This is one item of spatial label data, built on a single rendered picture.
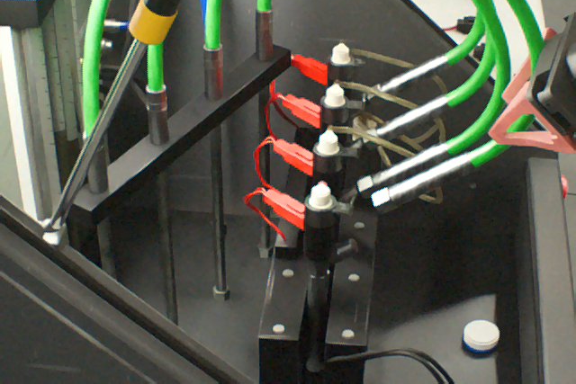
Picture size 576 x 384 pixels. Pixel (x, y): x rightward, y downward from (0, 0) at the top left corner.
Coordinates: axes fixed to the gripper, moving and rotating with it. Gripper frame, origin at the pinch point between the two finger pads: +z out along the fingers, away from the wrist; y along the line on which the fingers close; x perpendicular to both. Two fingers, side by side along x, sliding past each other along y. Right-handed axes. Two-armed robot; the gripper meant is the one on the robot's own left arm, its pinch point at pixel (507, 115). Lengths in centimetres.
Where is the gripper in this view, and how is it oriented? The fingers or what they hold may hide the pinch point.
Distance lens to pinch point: 98.4
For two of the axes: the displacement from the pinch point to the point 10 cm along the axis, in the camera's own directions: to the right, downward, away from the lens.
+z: -5.9, 3.2, 7.4
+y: -3.7, 7.1, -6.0
